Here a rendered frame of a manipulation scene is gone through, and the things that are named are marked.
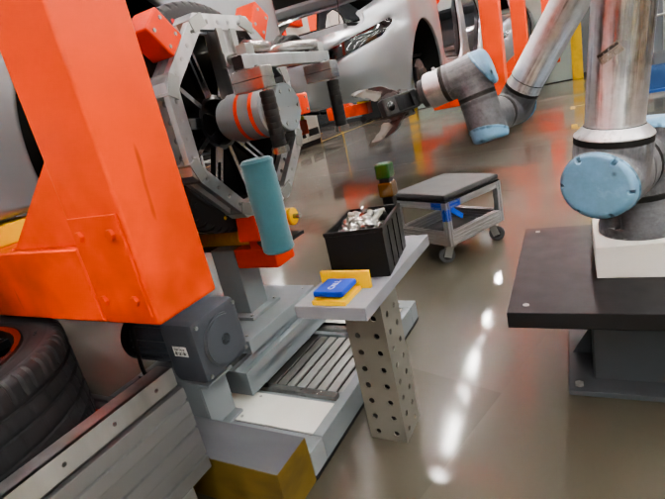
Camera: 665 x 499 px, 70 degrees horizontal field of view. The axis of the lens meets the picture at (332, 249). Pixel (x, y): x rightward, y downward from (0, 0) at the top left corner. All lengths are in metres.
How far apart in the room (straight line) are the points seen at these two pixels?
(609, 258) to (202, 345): 1.01
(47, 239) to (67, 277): 0.09
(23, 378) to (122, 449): 0.22
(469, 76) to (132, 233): 0.84
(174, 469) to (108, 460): 0.17
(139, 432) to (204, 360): 0.29
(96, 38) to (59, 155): 0.21
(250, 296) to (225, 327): 0.34
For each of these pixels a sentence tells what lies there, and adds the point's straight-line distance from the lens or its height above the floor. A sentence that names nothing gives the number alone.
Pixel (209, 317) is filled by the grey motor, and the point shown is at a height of 0.39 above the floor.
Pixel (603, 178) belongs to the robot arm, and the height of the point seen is 0.58.
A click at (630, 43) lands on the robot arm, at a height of 0.83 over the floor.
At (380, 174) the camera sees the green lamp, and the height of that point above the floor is 0.63.
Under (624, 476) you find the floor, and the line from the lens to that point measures 1.23.
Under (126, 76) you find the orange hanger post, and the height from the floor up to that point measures 0.96.
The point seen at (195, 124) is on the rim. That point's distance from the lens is 1.42.
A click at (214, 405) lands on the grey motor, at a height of 0.15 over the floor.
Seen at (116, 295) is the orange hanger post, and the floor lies 0.58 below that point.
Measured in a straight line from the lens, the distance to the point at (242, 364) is 1.48.
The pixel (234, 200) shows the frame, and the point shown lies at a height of 0.64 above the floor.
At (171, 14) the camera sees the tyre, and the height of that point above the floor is 1.14.
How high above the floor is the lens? 0.85
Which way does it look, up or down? 17 degrees down
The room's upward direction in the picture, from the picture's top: 13 degrees counter-clockwise
